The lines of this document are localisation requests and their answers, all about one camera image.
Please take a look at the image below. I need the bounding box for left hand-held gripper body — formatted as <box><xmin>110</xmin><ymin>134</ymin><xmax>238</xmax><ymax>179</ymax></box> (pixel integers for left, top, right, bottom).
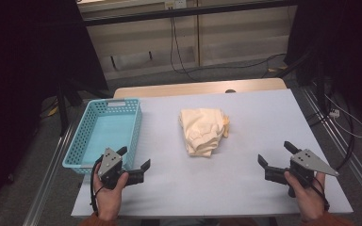
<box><xmin>97</xmin><ymin>147</ymin><xmax>146</xmax><ymax>190</ymax></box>

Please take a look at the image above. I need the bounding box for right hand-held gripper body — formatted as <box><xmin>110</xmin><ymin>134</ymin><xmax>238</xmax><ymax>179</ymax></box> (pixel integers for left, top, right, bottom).
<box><xmin>264</xmin><ymin>148</ymin><xmax>340</xmax><ymax>199</ymax></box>

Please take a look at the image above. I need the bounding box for light blue plastic basket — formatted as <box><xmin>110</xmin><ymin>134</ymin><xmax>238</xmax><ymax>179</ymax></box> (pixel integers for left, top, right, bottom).
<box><xmin>61</xmin><ymin>98</ymin><xmax>143</xmax><ymax>175</ymax></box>

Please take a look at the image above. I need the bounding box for cream garment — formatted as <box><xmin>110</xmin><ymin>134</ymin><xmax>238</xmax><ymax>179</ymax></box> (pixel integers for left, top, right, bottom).
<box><xmin>178</xmin><ymin>107</ymin><xmax>231</xmax><ymax>158</ymax></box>

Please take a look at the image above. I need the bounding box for person's left hand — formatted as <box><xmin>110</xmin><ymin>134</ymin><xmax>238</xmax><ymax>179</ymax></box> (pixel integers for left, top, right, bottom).
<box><xmin>92</xmin><ymin>162</ymin><xmax>130</xmax><ymax>220</ymax></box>

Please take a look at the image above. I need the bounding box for person's right hand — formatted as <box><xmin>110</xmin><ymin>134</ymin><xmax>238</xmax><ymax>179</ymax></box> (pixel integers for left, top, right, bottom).
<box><xmin>284</xmin><ymin>170</ymin><xmax>327</xmax><ymax>222</ymax></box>

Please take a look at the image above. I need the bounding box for white table sheet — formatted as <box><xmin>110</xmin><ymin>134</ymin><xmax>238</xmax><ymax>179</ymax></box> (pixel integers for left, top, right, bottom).
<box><xmin>71</xmin><ymin>89</ymin><xmax>354</xmax><ymax>219</ymax></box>

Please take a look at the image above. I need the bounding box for black metal stand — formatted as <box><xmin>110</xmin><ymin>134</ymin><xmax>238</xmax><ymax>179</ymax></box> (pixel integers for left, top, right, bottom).
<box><xmin>55</xmin><ymin>76</ymin><xmax>111</xmax><ymax>137</ymax></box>

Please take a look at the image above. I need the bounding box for wooden table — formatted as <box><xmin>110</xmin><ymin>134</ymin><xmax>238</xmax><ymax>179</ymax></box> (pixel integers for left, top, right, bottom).
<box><xmin>113</xmin><ymin>77</ymin><xmax>288</xmax><ymax>99</ymax></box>

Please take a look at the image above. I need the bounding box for black curtain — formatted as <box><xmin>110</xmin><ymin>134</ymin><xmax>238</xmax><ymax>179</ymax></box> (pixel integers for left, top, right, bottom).
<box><xmin>0</xmin><ymin>0</ymin><xmax>109</xmax><ymax>220</ymax></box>
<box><xmin>283</xmin><ymin>0</ymin><xmax>362</xmax><ymax>135</ymax></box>

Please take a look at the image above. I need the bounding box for black horizontal bar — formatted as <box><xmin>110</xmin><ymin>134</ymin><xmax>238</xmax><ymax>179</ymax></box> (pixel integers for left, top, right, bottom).
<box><xmin>81</xmin><ymin>0</ymin><xmax>300</xmax><ymax>27</ymax></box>

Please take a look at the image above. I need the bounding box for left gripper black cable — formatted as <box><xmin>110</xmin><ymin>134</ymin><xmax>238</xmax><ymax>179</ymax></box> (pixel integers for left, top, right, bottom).
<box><xmin>89</xmin><ymin>155</ymin><xmax>106</xmax><ymax>215</ymax></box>

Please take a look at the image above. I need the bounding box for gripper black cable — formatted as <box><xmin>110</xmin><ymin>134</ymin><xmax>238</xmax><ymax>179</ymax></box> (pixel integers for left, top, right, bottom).
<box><xmin>307</xmin><ymin>177</ymin><xmax>331</xmax><ymax>212</ymax></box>
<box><xmin>89</xmin><ymin>155</ymin><xmax>106</xmax><ymax>215</ymax></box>

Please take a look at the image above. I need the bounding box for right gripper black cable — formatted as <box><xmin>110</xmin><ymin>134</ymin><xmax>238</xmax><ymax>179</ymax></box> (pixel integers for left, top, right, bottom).
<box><xmin>307</xmin><ymin>177</ymin><xmax>331</xmax><ymax>212</ymax></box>

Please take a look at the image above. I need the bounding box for aluminium rail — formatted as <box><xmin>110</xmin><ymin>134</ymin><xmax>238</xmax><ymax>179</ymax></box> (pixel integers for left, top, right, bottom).
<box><xmin>21</xmin><ymin>125</ymin><xmax>76</xmax><ymax>226</ymax></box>
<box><xmin>301</xmin><ymin>85</ymin><xmax>362</xmax><ymax>215</ymax></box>

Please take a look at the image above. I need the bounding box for black floor cable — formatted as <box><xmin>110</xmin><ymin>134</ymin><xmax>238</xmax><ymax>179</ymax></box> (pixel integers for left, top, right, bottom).
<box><xmin>305</xmin><ymin>79</ymin><xmax>356</xmax><ymax>172</ymax></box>

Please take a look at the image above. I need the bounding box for white cable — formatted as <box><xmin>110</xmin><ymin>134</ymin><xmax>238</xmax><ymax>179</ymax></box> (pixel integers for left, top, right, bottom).
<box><xmin>324</xmin><ymin>93</ymin><xmax>362</xmax><ymax>139</ymax></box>

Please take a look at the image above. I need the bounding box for black hanging cable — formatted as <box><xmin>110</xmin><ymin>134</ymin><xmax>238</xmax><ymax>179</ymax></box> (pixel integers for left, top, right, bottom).
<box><xmin>169</xmin><ymin>16</ymin><xmax>288</xmax><ymax>83</ymax></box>

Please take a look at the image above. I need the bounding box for white wall outlet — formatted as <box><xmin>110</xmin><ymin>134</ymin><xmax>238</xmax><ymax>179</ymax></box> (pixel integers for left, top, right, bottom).
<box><xmin>164</xmin><ymin>0</ymin><xmax>188</xmax><ymax>9</ymax></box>

